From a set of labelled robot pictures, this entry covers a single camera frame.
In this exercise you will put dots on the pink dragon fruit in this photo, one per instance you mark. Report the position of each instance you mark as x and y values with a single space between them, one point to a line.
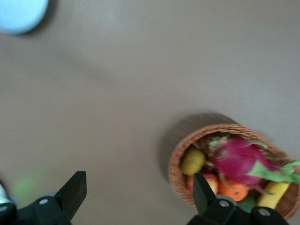
239 161

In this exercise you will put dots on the blue bowl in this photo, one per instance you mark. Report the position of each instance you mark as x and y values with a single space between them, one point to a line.
18 14

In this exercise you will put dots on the red yellow apple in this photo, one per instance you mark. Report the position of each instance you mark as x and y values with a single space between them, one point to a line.
211 181

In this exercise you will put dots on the brown table cover cloth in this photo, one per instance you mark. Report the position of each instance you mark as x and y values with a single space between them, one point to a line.
140 70

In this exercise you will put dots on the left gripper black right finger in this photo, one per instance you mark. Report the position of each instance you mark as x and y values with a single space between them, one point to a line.
204 199

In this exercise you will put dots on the brown-green kiwi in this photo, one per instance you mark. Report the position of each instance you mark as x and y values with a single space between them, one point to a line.
192 161

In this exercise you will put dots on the orange mandarin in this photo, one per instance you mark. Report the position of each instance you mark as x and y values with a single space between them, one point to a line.
234 191

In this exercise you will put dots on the yellow banana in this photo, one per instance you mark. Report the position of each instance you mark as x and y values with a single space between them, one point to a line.
272 194

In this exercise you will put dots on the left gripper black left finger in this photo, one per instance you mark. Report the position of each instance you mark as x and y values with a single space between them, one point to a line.
70 197

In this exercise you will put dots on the dark green avocado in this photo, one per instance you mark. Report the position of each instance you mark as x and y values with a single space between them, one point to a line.
248 204

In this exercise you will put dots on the brown wicker basket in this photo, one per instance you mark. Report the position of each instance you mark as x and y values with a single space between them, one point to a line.
174 173

